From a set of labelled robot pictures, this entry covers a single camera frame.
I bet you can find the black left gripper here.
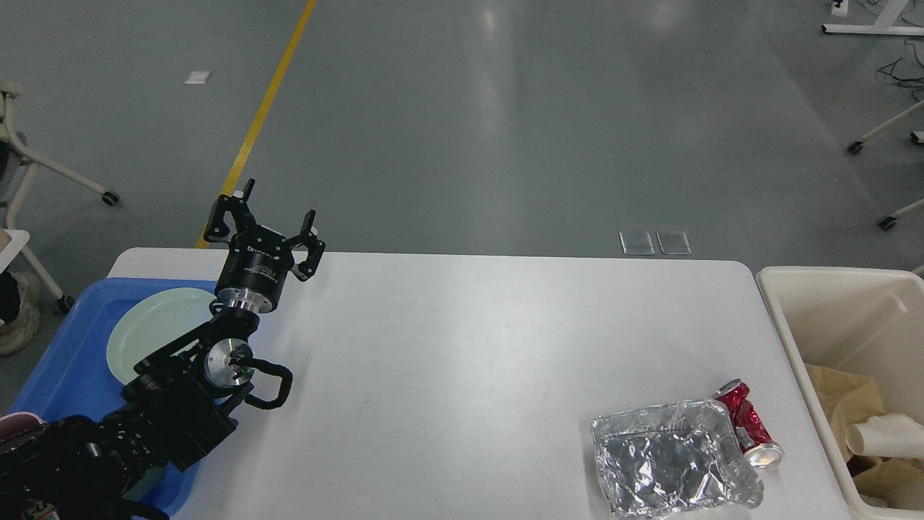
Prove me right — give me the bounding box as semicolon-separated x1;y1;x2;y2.
204;180;326;313

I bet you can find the light green plate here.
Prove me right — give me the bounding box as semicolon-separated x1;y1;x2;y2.
106;287;214;385

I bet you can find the aluminium foil tray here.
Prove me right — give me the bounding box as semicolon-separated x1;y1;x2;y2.
590;399;764;519

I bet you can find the red snack wrapper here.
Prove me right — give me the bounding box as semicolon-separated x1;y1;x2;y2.
712;378;783;470

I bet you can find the brown paper bag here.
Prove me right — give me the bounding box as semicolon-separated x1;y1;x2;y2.
804;363;922;507

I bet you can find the white paper cup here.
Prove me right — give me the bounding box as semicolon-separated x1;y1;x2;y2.
845;412;923;459

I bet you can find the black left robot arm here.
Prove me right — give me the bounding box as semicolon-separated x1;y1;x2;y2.
2;180;326;519

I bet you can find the blue plastic tray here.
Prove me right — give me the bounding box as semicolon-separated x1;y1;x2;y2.
0;278;225;517

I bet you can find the white sack on floor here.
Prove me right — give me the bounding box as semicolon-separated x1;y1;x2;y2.
1;270;40;358

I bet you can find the white rolling chair left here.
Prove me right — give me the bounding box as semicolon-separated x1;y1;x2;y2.
1;79;120;228

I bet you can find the white rolling chair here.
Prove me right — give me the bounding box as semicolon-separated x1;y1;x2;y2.
1;79;120;228
846;100;924;232

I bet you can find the pink mug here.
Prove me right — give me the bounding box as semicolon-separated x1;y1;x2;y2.
0;412;45;442

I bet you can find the small clear floor plate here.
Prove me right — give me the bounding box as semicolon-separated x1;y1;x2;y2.
619;231;655;256

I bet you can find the beige plastic bin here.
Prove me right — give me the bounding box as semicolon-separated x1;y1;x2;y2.
757;266;923;519

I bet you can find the white rolling chair right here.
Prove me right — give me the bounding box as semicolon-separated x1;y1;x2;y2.
846;100;924;232

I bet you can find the white table base far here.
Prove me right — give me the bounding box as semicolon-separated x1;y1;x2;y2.
821;1;923;38

